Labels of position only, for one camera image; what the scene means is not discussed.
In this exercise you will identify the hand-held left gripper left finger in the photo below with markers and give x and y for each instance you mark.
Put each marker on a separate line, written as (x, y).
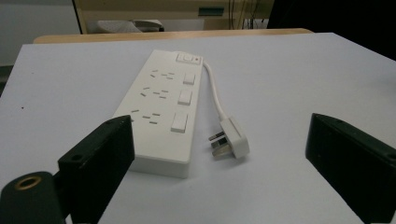
(96, 161)

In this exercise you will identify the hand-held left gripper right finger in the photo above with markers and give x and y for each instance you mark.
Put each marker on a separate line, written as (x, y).
(351, 155)

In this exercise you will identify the white power strip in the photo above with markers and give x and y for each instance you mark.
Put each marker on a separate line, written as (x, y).
(162, 112)

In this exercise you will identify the white power plug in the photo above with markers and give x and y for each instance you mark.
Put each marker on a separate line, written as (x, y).
(234, 140)

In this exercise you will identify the wooden table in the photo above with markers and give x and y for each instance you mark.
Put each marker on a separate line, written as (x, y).
(155, 36)

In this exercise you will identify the grey chair seat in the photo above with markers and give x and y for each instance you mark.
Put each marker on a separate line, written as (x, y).
(129, 25)

